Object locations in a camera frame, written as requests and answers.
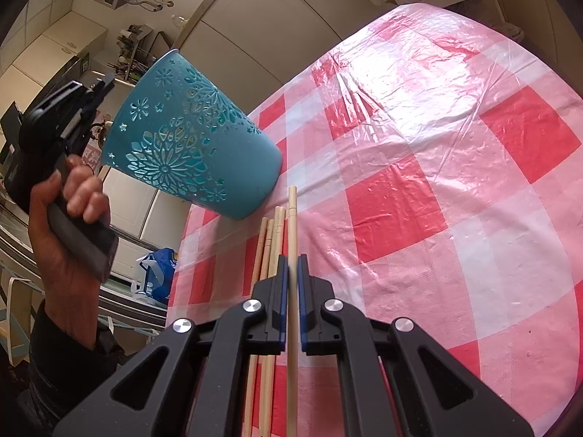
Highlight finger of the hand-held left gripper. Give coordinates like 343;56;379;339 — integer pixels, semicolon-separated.
89;73;117;113

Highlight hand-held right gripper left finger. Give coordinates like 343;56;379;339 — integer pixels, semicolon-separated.
52;256;290;437

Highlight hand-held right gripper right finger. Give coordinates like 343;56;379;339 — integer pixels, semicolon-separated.
297;254;533;437

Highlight row of wooden chopsticks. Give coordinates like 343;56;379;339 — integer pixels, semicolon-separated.
243;206;287;437

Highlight single wooden chopstick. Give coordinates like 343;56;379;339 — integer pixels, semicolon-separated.
287;186;300;437

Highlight blue perforated plastic basket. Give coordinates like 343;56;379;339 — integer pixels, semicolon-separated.
100;48;284;220

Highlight person's left forearm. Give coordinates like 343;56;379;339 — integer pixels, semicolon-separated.
25;300;126;437

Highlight person's left hand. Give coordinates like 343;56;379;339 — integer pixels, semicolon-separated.
27;154;112;342

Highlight blue shopping bag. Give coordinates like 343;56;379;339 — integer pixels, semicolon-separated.
137;248;179;306

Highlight red checked plastic tablecloth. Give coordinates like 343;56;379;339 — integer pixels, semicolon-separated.
166;2;583;437

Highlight white and blue folding rack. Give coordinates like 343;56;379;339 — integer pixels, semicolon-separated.
0;277;35;367

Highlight wall utensil rack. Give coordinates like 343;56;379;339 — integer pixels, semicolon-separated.
114;23;158;85

